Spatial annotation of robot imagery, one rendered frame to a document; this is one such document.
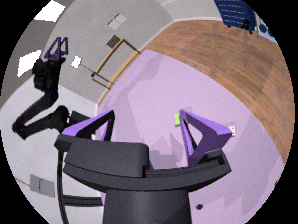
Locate white domino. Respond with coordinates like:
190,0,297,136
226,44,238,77
229,126,235,136

